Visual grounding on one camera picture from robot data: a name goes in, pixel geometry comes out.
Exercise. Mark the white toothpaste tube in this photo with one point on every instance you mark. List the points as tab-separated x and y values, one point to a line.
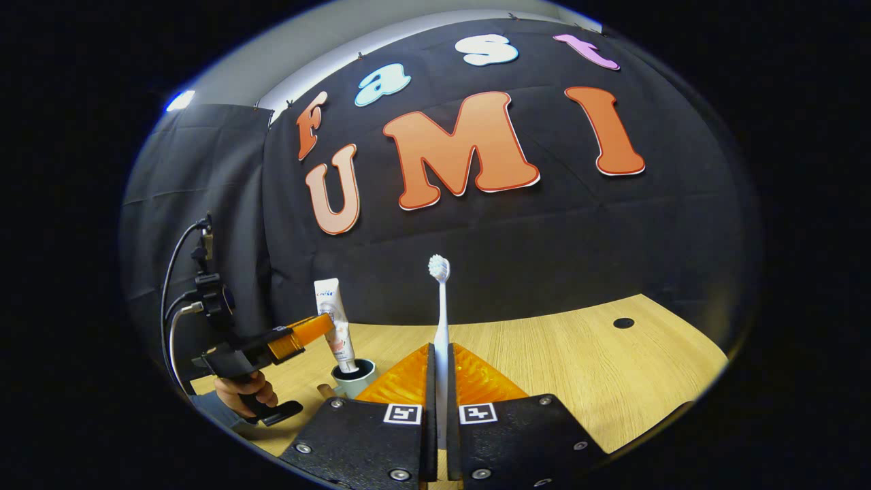
333	306

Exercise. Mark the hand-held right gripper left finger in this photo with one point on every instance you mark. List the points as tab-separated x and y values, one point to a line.
431	442

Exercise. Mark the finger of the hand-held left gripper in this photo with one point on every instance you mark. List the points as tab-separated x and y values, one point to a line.
299	337

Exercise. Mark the light blue cup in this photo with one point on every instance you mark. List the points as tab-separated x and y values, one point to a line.
357	386

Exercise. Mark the black backdrop cloth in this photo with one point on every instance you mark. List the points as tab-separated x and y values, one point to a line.
544	238

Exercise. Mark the bright lamp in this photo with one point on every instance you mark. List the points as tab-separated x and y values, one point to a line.
180	101

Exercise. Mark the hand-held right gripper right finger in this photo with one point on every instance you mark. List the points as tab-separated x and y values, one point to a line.
452	442

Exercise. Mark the white toothbrush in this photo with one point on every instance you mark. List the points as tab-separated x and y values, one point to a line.
442	320

